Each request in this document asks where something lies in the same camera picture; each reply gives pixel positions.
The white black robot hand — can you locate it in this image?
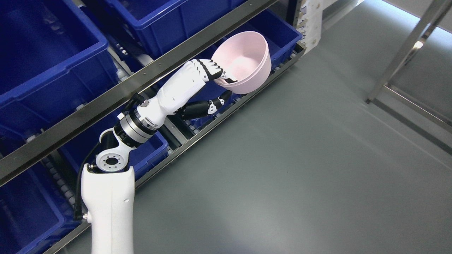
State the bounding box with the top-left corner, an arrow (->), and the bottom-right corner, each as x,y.
135,59 -> 235,129

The pink bowl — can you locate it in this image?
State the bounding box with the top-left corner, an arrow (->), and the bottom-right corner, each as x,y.
212,31 -> 272,83
214,65 -> 271,95

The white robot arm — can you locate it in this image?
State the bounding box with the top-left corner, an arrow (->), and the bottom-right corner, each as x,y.
81,96 -> 169,254

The blue bin under arm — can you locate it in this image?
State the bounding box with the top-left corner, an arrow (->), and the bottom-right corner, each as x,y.
59,109 -> 168,180

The blue bin upper middle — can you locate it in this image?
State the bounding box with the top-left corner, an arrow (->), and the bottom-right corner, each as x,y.
104,0 -> 244,59

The blue bin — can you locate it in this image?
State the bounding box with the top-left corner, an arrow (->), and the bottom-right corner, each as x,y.
104,0 -> 244,59
0,0 -> 117,110
185,10 -> 302,130
0,164 -> 80,254

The metal shelf rack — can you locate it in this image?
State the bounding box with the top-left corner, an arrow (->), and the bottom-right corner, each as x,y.
0,0 -> 306,254

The blue bin upper left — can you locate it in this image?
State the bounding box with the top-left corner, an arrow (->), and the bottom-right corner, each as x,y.
0,0 -> 117,110

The blue bin right lower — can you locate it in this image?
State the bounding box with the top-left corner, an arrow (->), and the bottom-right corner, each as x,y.
185,10 -> 302,130

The white sign board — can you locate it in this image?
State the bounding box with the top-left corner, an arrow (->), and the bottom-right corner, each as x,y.
296,0 -> 331,53

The blue bin bottom left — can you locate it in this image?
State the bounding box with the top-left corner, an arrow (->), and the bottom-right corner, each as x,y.
0,164 -> 80,254

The stainless steel table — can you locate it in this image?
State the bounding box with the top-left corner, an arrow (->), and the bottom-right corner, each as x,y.
365,0 -> 452,156

